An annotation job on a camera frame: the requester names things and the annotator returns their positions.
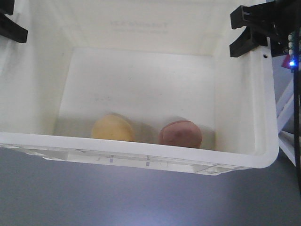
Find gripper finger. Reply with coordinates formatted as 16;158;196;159
0;14;28;43
0;0;15;16

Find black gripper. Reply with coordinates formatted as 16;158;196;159
230;0;299;57

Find white plastic Totelife tote box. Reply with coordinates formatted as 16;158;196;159
0;0;278;175

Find pink bun toy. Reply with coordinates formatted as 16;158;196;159
158;121;203;149

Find cream yellow bun toy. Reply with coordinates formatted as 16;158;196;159
91;114;135;142

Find green circuit board blue LED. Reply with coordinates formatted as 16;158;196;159
288;31;301;73

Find black cable inner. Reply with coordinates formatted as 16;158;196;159
293;28;301;182

